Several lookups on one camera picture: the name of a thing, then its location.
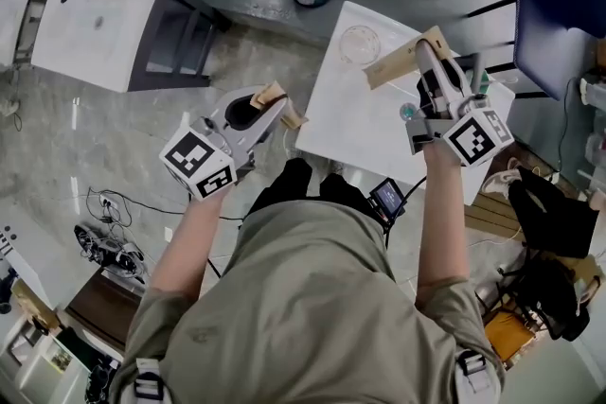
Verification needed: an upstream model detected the black screen device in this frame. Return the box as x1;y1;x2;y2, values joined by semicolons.
367;177;409;223

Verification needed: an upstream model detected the person's olive shirt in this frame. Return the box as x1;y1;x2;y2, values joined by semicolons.
108;198;506;404

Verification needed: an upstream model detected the person's right forearm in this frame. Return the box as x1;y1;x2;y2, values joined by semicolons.
415;141;473;290

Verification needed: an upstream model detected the dark metal faucet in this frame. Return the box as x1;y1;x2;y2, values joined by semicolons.
466;51;490;97

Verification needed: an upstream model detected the black gear pile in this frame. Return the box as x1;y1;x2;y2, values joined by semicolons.
73;224;148;285

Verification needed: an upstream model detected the clear glass cup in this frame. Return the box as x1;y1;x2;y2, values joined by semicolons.
338;24;383;65

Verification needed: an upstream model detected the black office chair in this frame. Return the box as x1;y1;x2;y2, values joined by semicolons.
496;250;603;343

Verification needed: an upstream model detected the white desk unit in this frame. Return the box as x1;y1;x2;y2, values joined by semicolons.
0;202;57;313

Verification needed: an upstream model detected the white basin black vanity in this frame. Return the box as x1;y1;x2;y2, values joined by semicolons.
30;0;233;94

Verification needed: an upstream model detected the person's left forearm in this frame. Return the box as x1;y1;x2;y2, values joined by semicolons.
148;192;234;305

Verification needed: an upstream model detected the grey shoulder strap with buckle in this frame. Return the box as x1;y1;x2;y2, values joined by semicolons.
454;348;491;394
132;358;167;404

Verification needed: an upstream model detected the black cable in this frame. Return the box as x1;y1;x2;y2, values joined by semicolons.
557;75;591;179

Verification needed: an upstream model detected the dark brown cabinet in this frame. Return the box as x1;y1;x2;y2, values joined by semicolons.
63;269;143;354

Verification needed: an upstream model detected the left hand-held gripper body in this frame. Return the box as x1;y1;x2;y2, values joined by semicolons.
158;111;258;203

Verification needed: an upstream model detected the short wooden stick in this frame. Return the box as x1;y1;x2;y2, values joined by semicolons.
249;81;310;130

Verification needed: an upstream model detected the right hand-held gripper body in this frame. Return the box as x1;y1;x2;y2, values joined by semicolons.
404;93;516;168

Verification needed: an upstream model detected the wooden slat platform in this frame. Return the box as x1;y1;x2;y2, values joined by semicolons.
465;191;527;243

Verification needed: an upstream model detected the white basin wooden vanity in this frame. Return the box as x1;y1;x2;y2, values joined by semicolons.
294;0;517;207

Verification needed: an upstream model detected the dark blue chair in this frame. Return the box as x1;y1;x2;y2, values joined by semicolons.
466;0;606;103

